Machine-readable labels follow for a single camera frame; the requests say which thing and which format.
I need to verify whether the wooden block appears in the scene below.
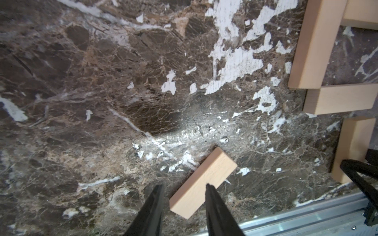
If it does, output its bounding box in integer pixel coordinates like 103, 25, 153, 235
341, 0, 378, 30
303, 84, 378, 115
331, 117, 376, 184
288, 0, 347, 89
169, 147, 237, 219

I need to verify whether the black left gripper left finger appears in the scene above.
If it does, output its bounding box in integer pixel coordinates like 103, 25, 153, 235
124, 184, 165, 236

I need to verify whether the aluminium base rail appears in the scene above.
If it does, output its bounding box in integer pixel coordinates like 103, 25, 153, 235
191, 188, 378, 236

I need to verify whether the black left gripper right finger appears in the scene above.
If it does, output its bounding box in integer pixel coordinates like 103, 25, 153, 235
205, 184, 245, 236

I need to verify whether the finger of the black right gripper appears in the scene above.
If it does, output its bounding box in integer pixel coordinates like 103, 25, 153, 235
340, 149, 378, 226

